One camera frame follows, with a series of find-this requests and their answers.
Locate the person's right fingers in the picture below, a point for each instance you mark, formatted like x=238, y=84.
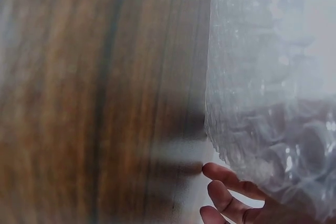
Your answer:
x=223, y=195

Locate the clear bubble wrap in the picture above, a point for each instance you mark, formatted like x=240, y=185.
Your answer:
x=265, y=119

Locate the person's right hand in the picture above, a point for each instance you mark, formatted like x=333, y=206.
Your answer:
x=270, y=212

